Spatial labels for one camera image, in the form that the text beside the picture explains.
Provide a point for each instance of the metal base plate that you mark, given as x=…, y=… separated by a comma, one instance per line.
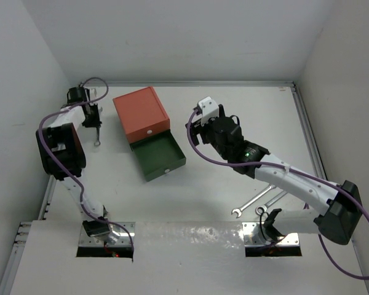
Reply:
x=117, y=236
x=253, y=238

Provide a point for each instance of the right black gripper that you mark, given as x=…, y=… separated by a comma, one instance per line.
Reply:
x=194, y=129

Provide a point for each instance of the green bottom drawer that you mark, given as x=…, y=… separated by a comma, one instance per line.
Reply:
x=158, y=155

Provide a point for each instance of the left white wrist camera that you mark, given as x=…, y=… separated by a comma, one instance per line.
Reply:
x=93, y=91

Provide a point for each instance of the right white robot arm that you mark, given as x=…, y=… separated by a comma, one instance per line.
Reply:
x=335, y=209

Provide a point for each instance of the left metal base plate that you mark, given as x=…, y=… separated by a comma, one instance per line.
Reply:
x=117, y=236

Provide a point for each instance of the white front cover board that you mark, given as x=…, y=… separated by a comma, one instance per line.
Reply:
x=174, y=258

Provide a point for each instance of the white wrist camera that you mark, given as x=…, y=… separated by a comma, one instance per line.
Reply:
x=208, y=109
x=93, y=91

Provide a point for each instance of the silver open-end wrench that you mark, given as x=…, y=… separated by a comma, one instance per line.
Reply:
x=238, y=211

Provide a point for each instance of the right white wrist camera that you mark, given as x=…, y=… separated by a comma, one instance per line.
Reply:
x=208, y=109

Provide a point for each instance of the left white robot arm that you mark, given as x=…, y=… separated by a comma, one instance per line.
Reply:
x=63, y=157

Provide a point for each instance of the aluminium table frame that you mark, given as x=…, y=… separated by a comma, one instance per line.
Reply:
x=271, y=115

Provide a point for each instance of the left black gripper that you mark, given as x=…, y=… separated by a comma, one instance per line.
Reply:
x=96, y=122

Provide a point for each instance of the orange drawer cabinet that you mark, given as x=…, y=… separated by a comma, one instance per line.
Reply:
x=142, y=114

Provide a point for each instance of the silver ratchet wrench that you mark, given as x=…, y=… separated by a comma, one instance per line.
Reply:
x=263, y=208

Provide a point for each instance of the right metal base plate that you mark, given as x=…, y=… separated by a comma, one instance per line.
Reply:
x=253, y=238

